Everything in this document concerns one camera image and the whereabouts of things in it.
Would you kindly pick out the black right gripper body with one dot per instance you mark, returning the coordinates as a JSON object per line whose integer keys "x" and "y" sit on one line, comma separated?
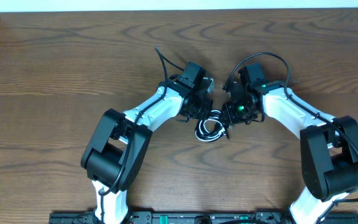
{"x": 240, "y": 112}

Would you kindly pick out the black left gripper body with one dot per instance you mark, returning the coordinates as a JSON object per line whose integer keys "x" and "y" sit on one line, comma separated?
{"x": 199, "y": 109}

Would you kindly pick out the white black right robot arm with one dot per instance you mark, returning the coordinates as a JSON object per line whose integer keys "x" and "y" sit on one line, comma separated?
{"x": 329, "y": 145}

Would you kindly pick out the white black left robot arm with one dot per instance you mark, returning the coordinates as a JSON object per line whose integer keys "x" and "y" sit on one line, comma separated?
{"x": 116, "y": 150}

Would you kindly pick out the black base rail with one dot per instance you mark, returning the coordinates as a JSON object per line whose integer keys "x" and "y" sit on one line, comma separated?
{"x": 144, "y": 217}

